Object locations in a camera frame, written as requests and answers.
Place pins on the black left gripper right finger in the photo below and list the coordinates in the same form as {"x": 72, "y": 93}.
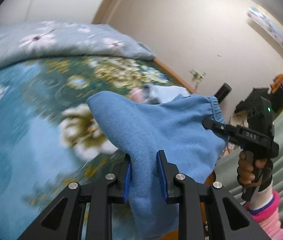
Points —
{"x": 205, "y": 210}

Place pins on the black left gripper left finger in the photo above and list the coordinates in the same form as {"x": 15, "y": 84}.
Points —
{"x": 87, "y": 205}

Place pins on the blue fleece garment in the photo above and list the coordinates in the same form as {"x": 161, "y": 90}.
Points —
{"x": 141, "y": 130}

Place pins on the right hand on trigger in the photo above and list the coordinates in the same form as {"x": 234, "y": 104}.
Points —
{"x": 245, "y": 174}

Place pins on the black cylindrical speaker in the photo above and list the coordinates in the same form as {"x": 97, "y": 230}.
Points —
{"x": 221, "y": 94}

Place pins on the teal floral bed sheet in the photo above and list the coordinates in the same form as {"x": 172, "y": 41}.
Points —
{"x": 47, "y": 137}

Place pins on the light blue folded garment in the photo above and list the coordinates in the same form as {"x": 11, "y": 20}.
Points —
{"x": 154, "y": 94}

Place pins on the grey-blue floral quilt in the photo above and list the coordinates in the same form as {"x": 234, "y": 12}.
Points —
{"x": 27, "y": 41}

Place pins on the white wardrobe with black stripe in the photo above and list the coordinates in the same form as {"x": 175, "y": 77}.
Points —
{"x": 19, "y": 11}

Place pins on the wooden bed frame edge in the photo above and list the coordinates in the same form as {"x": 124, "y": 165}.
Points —
{"x": 174, "y": 75}

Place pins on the wall air conditioner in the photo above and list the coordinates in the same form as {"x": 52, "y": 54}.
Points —
{"x": 266, "y": 21}

